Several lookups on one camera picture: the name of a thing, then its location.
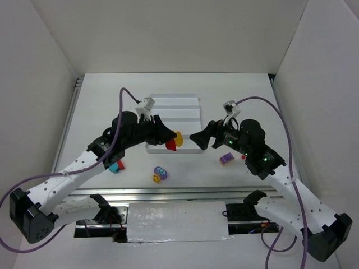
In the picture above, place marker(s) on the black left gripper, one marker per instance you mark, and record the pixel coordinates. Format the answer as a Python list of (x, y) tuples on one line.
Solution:
[(153, 130)]

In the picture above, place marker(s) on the white divided sorting tray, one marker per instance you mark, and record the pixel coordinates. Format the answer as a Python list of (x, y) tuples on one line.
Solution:
[(179, 112)]

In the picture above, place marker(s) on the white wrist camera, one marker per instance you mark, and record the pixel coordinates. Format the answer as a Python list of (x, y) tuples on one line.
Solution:
[(144, 107), (232, 110)]

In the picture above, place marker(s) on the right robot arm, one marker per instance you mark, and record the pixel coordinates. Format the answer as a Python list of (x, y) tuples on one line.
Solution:
[(322, 229)]

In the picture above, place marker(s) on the small yellow lego cube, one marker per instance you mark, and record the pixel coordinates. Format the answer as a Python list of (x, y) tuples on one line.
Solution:
[(156, 178)]

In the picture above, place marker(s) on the teal rounded lego brick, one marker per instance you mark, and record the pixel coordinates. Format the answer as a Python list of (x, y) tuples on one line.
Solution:
[(114, 168)]

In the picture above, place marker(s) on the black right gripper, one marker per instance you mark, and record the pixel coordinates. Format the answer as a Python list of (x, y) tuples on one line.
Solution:
[(217, 134)]

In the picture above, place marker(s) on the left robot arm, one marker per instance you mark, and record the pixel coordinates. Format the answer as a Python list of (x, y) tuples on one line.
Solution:
[(42, 208)]

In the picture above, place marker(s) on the purple sloped lego brick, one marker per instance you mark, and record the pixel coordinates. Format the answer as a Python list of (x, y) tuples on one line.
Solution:
[(226, 159)]

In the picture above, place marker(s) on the purple flower lego brick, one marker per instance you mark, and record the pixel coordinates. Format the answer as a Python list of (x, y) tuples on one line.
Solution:
[(161, 173)]

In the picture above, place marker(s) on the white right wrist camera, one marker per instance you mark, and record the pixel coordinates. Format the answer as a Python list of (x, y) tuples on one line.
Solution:
[(232, 110)]

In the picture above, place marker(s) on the yellow rounded lego brick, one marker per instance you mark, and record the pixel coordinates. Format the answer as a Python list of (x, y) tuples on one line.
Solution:
[(178, 139)]

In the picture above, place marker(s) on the red curved lego brick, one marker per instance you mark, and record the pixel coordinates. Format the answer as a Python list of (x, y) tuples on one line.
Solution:
[(171, 145)]

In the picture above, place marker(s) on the silver foil cover plate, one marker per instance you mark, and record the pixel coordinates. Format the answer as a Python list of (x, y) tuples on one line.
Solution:
[(176, 222)]

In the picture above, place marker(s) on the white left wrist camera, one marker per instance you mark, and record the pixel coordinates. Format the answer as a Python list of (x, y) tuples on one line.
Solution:
[(144, 107)]

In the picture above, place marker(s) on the red cloud lego brick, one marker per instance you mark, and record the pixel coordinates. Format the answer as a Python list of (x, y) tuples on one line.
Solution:
[(120, 165)]

